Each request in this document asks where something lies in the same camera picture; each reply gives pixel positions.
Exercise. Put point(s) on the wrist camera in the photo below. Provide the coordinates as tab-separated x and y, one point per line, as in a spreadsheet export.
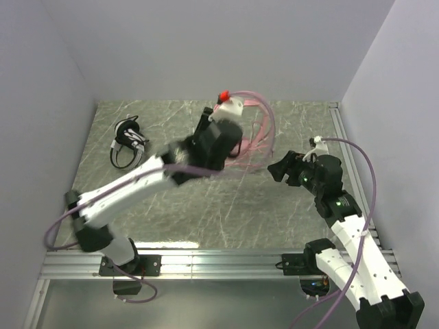
228	107
318	148

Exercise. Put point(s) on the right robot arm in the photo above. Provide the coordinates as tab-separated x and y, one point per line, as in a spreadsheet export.
379	297

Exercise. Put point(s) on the aluminium left side rail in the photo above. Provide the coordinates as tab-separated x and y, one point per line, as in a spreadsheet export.
36	304

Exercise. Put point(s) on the aluminium front rail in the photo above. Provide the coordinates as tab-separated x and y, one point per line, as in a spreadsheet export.
176	264

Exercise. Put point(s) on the white black headphones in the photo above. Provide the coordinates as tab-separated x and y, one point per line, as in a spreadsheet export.
128	134

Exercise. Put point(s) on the pink headphones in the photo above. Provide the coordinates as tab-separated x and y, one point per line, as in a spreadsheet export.
240	150

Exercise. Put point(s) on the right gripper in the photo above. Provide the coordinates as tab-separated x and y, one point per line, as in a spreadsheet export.
291	168

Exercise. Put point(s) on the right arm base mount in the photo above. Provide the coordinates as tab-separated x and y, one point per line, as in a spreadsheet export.
313	282

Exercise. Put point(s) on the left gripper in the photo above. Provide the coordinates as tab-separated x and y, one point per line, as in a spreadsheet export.
204	124

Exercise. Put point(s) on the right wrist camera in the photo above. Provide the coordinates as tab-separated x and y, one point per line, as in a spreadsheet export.
318	148

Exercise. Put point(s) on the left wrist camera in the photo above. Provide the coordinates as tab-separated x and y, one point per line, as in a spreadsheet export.
228	107

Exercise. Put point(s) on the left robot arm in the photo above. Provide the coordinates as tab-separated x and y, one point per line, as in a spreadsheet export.
93	212

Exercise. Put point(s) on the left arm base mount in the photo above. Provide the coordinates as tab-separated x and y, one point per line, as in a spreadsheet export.
127	282

